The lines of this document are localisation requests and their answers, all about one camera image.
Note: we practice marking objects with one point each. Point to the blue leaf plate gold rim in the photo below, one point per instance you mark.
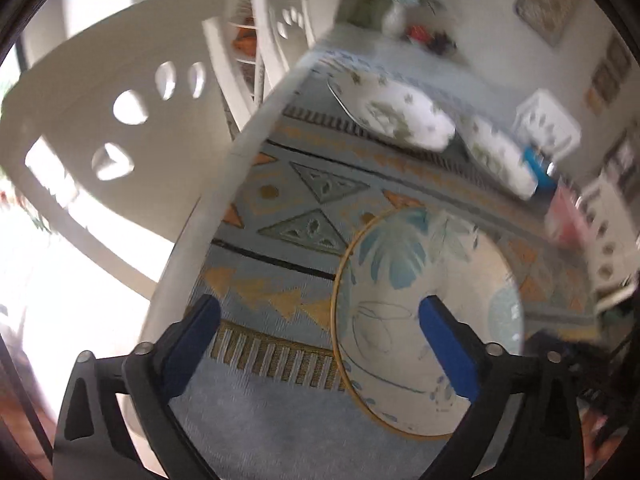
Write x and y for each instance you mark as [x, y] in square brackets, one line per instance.
[400, 270]

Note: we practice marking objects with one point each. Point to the large framed wall picture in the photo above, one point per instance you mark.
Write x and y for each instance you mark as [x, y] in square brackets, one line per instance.
[547, 0]

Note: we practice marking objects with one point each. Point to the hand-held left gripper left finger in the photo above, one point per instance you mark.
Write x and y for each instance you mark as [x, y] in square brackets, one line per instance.
[192, 345]

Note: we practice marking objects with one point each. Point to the white vase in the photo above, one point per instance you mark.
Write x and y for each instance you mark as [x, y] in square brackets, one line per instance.
[395, 17]

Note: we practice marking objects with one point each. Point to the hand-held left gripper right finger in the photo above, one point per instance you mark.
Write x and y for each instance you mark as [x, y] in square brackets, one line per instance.
[445, 345]

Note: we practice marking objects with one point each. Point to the pink steel bowl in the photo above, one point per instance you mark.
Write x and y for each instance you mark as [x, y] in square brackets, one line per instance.
[565, 215]

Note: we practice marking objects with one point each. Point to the blue steel bowl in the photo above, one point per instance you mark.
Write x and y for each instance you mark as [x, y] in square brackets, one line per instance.
[537, 172]

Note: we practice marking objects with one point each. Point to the blue orange patterned tablecloth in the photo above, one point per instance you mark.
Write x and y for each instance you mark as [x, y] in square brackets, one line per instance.
[280, 240]

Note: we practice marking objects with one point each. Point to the white floral square dish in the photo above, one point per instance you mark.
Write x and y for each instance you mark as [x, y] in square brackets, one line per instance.
[495, 155]
[400, 110]

